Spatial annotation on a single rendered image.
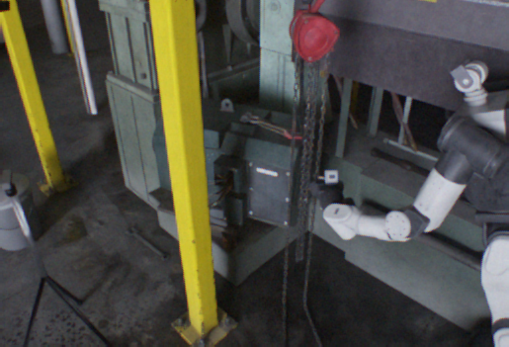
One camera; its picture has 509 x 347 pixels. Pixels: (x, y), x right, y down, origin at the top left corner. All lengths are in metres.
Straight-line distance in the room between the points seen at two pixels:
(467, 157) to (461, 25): 0.79
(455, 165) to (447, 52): 0.77
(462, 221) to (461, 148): 0.93
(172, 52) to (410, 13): 1.00
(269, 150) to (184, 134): 0.53
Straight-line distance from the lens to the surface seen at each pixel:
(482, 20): 1.73
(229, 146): 1.84
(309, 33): 1.40
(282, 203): 1.84
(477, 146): 1.05
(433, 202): 1.12
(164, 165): 2.10
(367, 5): 1.90
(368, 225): 1.27
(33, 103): 2.96
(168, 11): 1.22
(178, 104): 1.31
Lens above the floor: 1.72
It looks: 31 degrees down
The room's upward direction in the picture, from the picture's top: straight up
